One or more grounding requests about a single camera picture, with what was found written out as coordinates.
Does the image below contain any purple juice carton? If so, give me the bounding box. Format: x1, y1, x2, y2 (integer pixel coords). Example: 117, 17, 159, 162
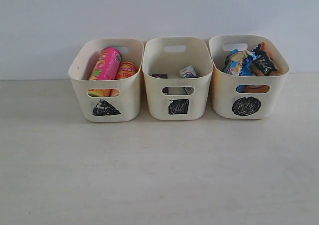
152, 73, 169, 95

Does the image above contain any white blue milk carton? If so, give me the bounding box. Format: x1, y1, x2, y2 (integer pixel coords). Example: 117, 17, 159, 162
179, 65, 197, 95

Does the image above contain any yellow Lays chips can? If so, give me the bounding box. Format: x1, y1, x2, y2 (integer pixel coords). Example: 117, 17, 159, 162
109, 61, 138, 97

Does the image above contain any pink Lays chips can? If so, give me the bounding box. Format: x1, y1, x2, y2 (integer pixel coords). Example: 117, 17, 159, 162
87, 47, 123, 97

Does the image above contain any blue black noodle packet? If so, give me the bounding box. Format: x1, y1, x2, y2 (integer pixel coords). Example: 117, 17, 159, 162
221, 48, 257, 93

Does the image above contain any orange black noodle packet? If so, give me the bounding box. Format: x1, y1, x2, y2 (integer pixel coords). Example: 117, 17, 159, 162
243, 42, 282, 93

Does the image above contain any cream bin with square mark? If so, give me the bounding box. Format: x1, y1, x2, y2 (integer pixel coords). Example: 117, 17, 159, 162
142, 37, 213, 120

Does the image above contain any cream bin with triangle mark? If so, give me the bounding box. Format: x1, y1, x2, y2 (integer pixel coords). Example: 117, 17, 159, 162
68, 38, 144, 122

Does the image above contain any cream bin with circle mark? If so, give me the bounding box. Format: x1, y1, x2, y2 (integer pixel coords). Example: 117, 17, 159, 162
209, 35, 289, 119

